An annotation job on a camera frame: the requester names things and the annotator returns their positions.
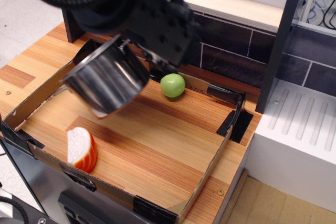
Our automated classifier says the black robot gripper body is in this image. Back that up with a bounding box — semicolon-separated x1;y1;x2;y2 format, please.
122;0;198;70

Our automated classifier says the stainless steel pot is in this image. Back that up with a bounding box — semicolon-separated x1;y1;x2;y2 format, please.
62;35;150;119

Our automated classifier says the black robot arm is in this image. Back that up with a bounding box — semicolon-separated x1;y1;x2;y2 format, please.
42;0;199;69

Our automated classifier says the cardboard fence with black tape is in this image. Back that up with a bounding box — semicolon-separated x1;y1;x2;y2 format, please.
1;37;261;223

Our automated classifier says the green toy apple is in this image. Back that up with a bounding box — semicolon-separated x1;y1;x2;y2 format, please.
160;73;186;98

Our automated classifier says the dark tile backsplash shelf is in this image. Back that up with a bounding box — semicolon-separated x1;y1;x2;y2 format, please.
59;0;286;90

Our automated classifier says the orange white toy sushi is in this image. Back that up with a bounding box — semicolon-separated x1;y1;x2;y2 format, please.
67;127;98;173

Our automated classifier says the white toy sink drainboard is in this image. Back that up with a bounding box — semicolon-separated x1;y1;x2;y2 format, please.
246;80;335;211

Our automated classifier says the dark grey vertical post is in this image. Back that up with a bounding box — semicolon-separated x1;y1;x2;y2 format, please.
256;0;299;114

